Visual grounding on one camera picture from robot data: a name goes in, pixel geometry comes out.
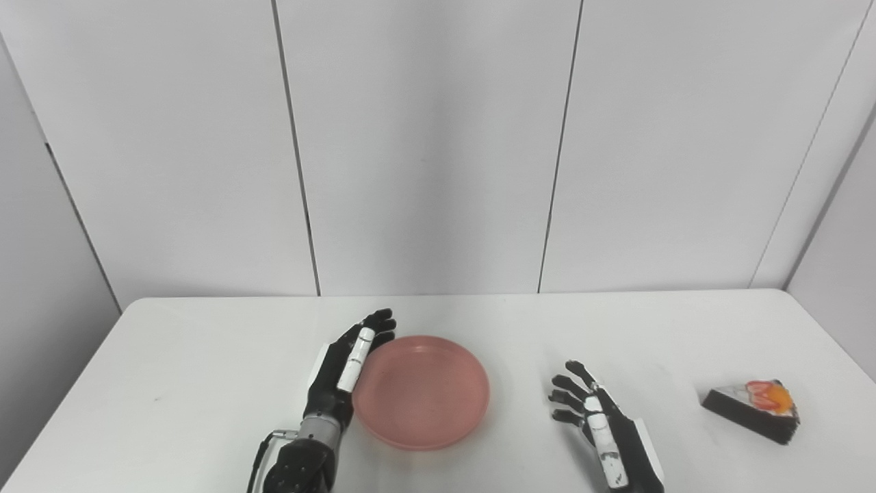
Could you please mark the pink round plate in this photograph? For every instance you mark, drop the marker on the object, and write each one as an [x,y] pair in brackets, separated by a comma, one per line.
[421,394]

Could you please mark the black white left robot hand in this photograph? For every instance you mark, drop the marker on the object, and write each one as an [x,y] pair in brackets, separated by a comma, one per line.
[328,390]

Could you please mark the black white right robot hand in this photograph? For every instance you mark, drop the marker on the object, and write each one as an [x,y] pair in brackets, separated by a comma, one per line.
[633,455]

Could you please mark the chocolate cake slice with fruit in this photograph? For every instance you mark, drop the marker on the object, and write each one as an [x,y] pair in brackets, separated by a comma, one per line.
[749,414]

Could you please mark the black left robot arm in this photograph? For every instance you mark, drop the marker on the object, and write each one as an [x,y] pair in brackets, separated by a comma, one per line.
[304,465]

